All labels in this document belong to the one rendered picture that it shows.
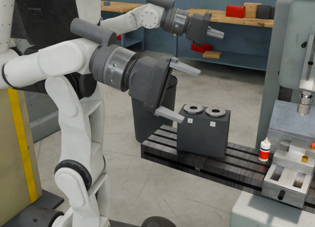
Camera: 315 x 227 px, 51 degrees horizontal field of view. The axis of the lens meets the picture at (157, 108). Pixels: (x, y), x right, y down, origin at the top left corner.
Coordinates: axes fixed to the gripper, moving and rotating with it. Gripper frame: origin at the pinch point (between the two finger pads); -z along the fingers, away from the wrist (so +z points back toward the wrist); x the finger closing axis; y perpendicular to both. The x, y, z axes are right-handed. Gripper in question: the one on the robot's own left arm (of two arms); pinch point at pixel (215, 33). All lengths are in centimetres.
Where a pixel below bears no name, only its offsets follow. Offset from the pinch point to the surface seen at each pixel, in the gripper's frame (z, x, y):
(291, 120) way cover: -51, -42, 33
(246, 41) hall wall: -70, -145, 430
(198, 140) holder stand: -9, -51, 6
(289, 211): -49, -54, -17
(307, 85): -34.1, -4.9, -8.6
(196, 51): 4, -180, 415
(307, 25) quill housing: -27.0, 12.0, -1.6
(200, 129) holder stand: -7.8, -45.2, 6.2
